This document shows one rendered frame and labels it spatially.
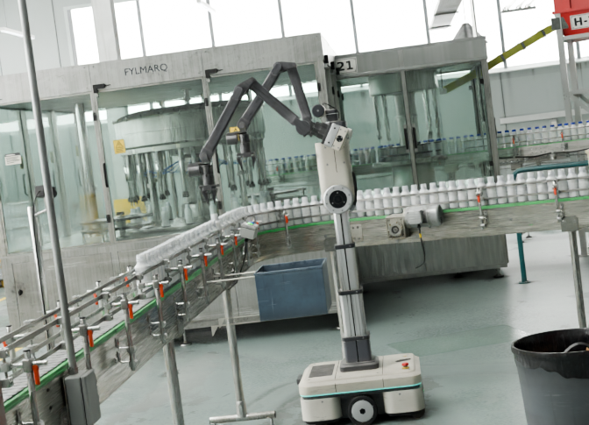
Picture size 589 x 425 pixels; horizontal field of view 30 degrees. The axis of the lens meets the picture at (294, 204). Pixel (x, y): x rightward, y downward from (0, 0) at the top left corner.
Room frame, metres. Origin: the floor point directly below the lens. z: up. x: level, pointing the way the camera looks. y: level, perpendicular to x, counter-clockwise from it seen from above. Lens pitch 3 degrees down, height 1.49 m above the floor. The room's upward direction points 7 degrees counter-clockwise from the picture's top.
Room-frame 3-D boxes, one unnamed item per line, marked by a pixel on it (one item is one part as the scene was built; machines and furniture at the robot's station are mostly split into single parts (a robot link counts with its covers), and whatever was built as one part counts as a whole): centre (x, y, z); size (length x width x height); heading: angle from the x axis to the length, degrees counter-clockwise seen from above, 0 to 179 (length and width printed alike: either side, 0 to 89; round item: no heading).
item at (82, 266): (10.08, 0.90, 1.18); 2.88 x 2.73 x 2.35; 84
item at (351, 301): (5.93, -0.24, 0.49); 0.13 x 0.13 x 0.40; 84
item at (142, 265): (4.10, 0.59, 1.08); 0.06 x 0.06 x 0.17
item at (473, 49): (11.24, -1.25, 1.15); 1.63 x 1.62 x 2.30; 174
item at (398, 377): (5.93, -0.23, 0.24); 0.68 x 0.53 x 0.41; 84
